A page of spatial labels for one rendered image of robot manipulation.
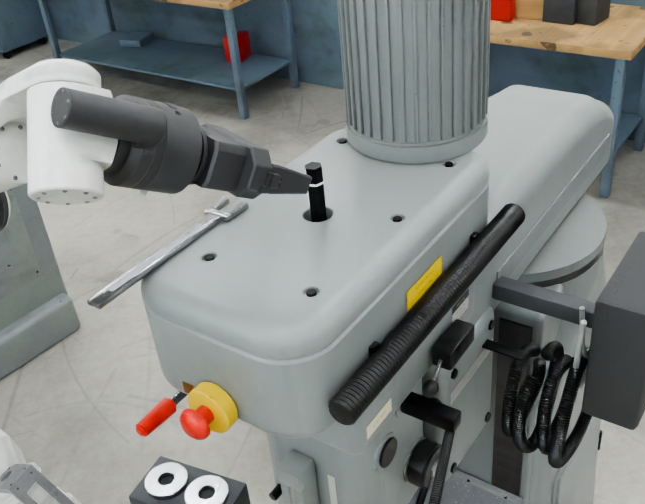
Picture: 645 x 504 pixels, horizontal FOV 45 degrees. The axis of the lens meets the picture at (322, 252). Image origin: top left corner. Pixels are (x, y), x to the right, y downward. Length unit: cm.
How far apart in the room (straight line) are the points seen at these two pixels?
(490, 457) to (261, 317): 94
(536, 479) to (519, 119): 71
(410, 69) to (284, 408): 45
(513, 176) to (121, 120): 77
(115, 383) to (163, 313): 286
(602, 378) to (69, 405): 286
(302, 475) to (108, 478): 228
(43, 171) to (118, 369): 312
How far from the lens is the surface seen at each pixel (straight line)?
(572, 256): 148
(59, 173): 71
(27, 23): 845
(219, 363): 87
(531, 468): 166
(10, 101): 80
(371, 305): 87
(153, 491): 174
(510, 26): 480
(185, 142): 77
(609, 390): 119
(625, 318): 111
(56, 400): 377
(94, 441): 351
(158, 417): 100
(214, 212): 99
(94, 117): 70
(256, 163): 80
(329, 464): 111
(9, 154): 82
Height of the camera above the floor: 238
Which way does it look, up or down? 33 degrees down
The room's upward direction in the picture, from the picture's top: 6 degrees counter-clockwise
